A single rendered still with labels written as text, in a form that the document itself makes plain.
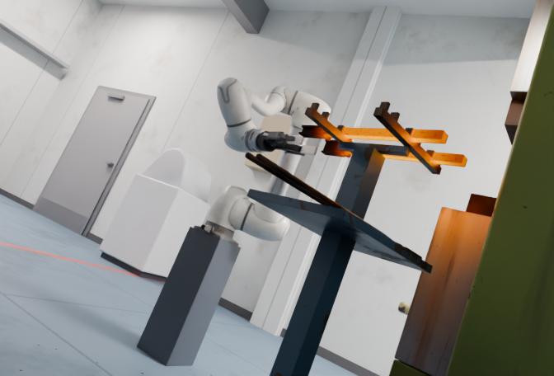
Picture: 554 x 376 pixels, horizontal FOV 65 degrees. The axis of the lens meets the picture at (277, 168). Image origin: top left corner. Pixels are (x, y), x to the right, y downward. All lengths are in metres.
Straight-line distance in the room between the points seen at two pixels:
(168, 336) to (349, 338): 2.37
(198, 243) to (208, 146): 3.49
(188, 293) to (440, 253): 1.21
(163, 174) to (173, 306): 2.74
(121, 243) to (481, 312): 4.10
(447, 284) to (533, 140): 0.45
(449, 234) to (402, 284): 2.85
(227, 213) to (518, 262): 1.44
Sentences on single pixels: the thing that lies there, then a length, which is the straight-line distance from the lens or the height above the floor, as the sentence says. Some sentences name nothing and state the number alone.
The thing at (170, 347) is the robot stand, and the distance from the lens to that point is 2.14.
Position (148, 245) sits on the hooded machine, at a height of 0.31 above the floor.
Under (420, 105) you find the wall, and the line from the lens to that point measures 4.71.
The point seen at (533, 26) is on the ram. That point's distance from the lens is 1.73.
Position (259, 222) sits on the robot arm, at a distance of 2.12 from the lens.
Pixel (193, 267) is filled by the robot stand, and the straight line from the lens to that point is 2.12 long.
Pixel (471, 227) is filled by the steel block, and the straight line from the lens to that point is 1.32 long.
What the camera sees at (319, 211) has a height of 0.71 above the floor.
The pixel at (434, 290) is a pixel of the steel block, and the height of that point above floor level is 0.68.
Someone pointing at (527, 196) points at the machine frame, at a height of 0.90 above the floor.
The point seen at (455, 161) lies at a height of 0.97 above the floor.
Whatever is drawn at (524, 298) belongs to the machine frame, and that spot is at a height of 0.70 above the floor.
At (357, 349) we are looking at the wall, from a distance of 4.20.
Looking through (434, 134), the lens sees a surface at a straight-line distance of 1.05.
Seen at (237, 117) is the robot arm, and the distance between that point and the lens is 1.62.
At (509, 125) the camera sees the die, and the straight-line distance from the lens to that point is 1.59.
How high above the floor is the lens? 0.57
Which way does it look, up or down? 12 degrees up
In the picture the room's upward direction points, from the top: 22 degrees clockwise
